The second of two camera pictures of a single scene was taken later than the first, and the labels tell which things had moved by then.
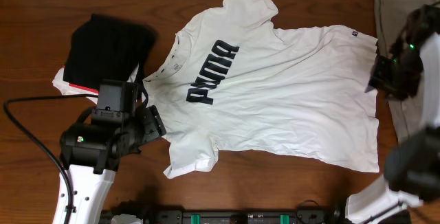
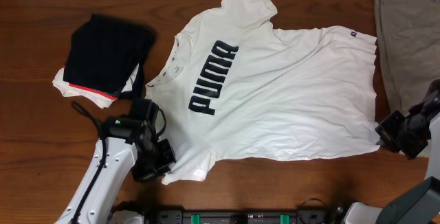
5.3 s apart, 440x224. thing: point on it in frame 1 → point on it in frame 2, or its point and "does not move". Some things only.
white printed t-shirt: [239, 84] does not move
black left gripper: [152, 124] → [166, 153]
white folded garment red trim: [66, 88] does not move
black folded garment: [107, 49] does not move
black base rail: [337, 215] does not move
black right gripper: [379, 79] → [386, 128]
